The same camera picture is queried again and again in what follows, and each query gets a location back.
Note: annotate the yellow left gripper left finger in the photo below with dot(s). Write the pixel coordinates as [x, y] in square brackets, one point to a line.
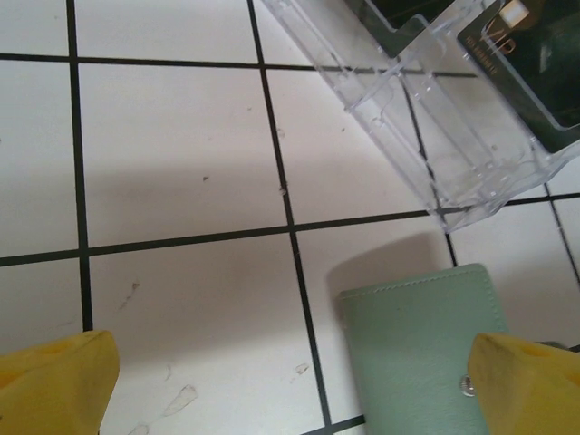
[54, 389]

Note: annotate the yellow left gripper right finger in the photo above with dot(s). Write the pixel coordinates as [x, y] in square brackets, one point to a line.
[530, 394]

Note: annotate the small grey box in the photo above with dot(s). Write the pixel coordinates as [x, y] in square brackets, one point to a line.
[408, 340]

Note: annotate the clear acrylic card display stand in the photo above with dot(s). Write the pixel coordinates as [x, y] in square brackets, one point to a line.
[408, 136]

